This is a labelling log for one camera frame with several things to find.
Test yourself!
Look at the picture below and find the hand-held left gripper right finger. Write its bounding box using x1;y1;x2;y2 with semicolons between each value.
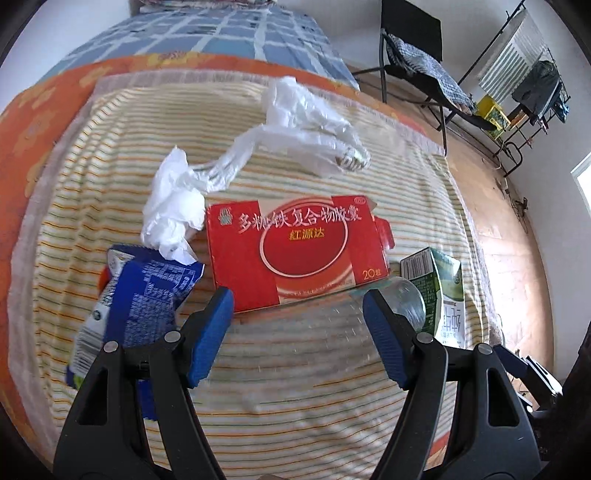
362;288;541;480

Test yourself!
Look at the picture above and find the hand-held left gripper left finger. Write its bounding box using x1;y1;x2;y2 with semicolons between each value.
53;286;235;480

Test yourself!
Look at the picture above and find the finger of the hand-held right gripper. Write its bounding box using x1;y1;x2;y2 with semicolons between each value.
495;345;532;384
522;355;564;411

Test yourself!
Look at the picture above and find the clear plastic bottle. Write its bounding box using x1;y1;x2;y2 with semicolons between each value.
351;276;426;333

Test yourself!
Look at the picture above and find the green milk carton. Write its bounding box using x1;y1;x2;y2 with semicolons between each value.
399;247;464;349

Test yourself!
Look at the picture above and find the blue snack packet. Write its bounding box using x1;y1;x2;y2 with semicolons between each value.
65;244;206;421

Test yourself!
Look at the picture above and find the red medicine box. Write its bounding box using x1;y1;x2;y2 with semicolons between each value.
205;195;395;315

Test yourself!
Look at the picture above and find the white plastic bag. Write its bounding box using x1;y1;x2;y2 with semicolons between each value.
141;76;372;266

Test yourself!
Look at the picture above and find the striped cream blanket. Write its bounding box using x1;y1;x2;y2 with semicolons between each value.
14;74;504;480

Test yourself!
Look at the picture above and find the black drying rack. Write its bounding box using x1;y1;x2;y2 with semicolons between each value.
459;0;573;178

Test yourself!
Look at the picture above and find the yellow box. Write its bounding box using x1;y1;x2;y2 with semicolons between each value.
475;95;511;137

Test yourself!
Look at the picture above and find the checked chair cushion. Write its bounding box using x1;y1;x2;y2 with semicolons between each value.
387;34;476;114

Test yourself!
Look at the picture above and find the orange floral blanket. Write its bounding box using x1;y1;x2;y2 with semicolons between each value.
0;54;448;416

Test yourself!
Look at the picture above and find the dark hanging garment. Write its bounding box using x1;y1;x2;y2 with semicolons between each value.
512;60;561;116

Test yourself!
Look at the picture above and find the blue plaid bedsheet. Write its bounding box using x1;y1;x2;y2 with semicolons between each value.
44;4;361;90

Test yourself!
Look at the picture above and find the striped grey white cloth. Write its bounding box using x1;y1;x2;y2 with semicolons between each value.
478;9;548;102

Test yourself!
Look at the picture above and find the black folding chair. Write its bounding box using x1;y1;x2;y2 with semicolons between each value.
351;0;497;155

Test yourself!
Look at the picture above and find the folded patterned quilt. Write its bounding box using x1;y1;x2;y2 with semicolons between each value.
139;0;273;12

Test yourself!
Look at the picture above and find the floor cable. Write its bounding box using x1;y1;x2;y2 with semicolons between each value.
501;180;532;222

